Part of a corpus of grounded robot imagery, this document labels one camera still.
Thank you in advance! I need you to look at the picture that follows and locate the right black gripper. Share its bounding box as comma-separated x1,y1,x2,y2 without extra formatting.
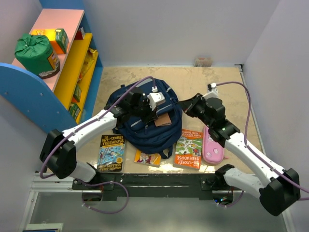
178,93,213,128

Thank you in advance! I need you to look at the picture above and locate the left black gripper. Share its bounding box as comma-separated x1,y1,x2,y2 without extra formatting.
130,97,158,125

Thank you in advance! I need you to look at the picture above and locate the brown leather wallet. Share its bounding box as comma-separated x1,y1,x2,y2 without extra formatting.
154,113,171,127

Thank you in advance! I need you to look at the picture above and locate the navy blue school backpack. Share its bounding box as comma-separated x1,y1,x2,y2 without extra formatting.
105,78,183,159

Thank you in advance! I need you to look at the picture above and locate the pink pencil case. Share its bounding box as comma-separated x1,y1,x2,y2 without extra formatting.
202,126,228,165

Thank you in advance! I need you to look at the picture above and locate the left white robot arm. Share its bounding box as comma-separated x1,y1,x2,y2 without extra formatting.
40,87,165,189

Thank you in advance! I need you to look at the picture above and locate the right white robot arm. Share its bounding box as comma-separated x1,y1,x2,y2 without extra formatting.
178,93,301,216

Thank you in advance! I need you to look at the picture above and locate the yellow snack bag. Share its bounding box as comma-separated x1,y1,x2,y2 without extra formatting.
78,48,98,83

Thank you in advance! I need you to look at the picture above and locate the orange 78-storey treehouse book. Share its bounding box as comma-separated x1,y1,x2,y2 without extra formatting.
173,129,203,170

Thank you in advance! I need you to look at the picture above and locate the green box on lower shelf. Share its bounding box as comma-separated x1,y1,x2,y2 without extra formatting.
71,84,82,103

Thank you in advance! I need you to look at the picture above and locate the Roald Dahl Charlie book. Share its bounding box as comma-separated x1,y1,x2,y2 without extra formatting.
134,150,161,167

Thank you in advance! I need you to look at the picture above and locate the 169-storey treehouse book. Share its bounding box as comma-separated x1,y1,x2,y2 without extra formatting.
97,135,125,172

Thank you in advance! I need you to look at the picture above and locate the blue pink yellow shelf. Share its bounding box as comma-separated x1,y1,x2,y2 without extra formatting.
0,0,103,133

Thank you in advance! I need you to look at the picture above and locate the small box on yellow shelf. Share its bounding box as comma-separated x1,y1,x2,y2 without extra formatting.
75,27,85,40

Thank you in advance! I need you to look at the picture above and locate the yellow green carton box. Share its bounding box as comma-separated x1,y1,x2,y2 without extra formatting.
30,29,70,54

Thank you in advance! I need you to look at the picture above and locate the green wrapped round package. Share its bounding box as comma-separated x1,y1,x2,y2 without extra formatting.
14,34,60,79

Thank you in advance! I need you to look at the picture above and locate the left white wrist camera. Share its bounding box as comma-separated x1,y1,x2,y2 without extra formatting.
147,86,165,110

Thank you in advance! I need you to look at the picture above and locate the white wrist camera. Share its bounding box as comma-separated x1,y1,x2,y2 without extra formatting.
203,83,219,99
147,86,165,110

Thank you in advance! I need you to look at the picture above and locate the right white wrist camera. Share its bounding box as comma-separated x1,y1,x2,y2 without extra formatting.
203,83,219,99

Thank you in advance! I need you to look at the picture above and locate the small box at back wall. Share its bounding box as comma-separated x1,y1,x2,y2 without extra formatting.
194,58,213,67

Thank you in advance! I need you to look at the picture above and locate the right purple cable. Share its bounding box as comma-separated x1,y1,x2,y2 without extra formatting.
216,81,309,208

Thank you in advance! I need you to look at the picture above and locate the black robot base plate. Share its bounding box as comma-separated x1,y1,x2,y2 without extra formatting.
72,173,231,201

